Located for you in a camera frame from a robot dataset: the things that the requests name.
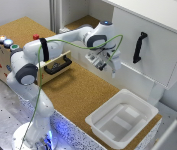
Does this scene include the wooden drawer box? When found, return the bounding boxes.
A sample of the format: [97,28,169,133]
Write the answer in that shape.
[0,16,73,86]

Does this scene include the red button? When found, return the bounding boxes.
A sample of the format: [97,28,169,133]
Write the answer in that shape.
[0,34,8,45]

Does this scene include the white cabinet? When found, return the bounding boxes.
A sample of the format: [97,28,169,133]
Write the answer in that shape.
[49,0,177,108]

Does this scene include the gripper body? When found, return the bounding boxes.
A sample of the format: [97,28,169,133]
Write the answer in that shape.
[85,46,123,73]

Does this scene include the green button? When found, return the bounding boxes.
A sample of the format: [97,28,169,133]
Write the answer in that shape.
[9,43,21,53]

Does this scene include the white plastic box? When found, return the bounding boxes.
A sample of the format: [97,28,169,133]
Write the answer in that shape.
[84,88,160,150]

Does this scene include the green cable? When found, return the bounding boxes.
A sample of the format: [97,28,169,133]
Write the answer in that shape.
[21,33,125,150]

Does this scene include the blue button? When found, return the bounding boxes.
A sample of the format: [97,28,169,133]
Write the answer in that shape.
[3,38,15,48]

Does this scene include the white sliding door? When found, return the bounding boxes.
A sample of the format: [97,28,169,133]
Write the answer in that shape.
[112,6,177,91]

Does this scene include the black door handle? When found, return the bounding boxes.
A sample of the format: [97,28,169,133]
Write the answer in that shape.
[132,31,149,65]

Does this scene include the black drawer handle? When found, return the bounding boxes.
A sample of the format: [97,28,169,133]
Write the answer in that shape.
[43,54,73,76]

